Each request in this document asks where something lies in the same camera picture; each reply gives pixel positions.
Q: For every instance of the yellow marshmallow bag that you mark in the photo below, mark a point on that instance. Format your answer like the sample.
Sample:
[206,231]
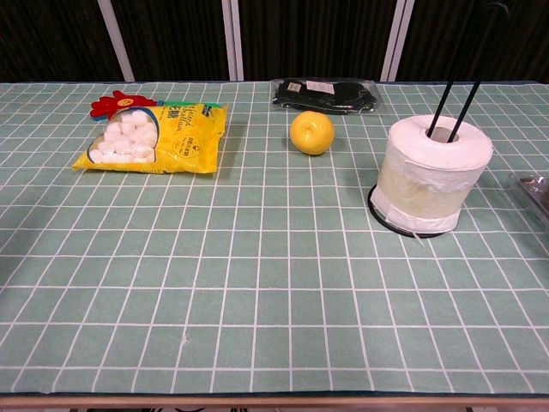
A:
[171,141]

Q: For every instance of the clear plastic tray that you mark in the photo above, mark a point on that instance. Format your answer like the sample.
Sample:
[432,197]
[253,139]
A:
[534,189]

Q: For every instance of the white toilet paper roll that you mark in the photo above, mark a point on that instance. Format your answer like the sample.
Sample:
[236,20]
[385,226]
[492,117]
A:
[429,180]

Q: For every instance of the black item in clear bag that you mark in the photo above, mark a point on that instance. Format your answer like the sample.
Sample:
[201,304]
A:
[339,96]

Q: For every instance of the green checked tablecloth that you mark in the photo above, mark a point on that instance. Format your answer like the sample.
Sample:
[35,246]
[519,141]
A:
[257,257]

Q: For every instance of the white partition post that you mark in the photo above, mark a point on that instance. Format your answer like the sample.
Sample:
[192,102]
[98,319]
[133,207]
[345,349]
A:
[233,38]
[116,38]
[396,38]

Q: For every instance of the yellow round fruit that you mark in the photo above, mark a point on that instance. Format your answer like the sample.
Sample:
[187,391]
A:
[311,132]

